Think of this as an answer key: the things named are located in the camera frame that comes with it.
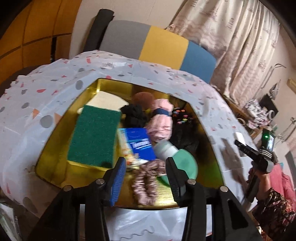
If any colourful striped chair back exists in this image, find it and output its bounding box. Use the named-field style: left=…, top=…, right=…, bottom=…
left=98, top=20, right=217, bottom=84

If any patterned white tablecloth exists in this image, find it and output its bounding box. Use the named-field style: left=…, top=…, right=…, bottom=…
left=0, top=50, right=262, bottom=241

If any wooden side table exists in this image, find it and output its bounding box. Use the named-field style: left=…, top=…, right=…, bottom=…
left=223, top=95, right=263, bottom=139

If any pink patterned scrunchie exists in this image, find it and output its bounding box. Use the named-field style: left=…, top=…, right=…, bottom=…
left=131, top=160, right=168, bottom=205

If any gold tin box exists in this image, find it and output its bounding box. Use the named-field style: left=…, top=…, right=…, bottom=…
left=35, top=78, right=223, bottom=209

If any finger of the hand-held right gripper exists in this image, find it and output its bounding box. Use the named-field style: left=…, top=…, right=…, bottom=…
left=240, top=148, right=259, bottom=163
left=235, top=140, right=260, bottom=156

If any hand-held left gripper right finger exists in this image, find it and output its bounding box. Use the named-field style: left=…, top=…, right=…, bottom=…
left=166, top=157, right=263, bottom=241

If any white sponge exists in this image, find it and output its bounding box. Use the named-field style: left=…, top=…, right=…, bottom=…
left=77, top=91, right=129, bottom=115

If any green and white bottle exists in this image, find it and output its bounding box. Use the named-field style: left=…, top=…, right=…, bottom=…
left=154, top=139, right=199, bottom=186

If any beige patterned curtain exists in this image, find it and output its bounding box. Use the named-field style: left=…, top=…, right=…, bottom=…
left=165, top=0, right=281, bottom=102

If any person's right hand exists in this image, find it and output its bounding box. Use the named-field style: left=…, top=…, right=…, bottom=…
left=248, top=167, right=271, bottom=200

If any black screen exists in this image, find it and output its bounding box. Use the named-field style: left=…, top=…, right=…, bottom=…
left=259, top=94, right=279, bottom=121

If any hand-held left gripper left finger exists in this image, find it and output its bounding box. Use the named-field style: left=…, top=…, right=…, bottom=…
left=28, top=157, right=127, bottom=241

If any blue tissue packet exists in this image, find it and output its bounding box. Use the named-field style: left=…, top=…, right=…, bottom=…
left=117, top=127, right=158, bottom=168

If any brown plush toy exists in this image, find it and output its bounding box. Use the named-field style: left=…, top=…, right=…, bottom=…
left=132, top=92, right=155, bottom=109

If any pink towel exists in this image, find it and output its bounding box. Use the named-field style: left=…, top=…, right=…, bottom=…
left=146, top=98, right=174, bottom=143

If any pink cloth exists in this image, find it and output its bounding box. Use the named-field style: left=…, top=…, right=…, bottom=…
left=269, top=162, right=296, bottom=204

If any black scrunchie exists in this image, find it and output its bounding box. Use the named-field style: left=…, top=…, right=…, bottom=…
left=121, top=104, right=151, bottom=129

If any pile of patterned clothes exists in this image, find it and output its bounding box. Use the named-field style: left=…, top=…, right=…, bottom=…
left=244, top=99, right=266, bottom=129

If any orange wooden wardrobe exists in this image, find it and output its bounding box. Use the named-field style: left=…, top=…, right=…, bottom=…
left=0, top=0, right=82, bottom=86

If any person's right forearm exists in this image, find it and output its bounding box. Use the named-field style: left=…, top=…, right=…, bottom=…
left=252, top=187, right=296, bottom=241

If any green and yellow sponge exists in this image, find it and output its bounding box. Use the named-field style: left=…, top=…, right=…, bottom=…
left=67, top=105, right=122, bottom=173

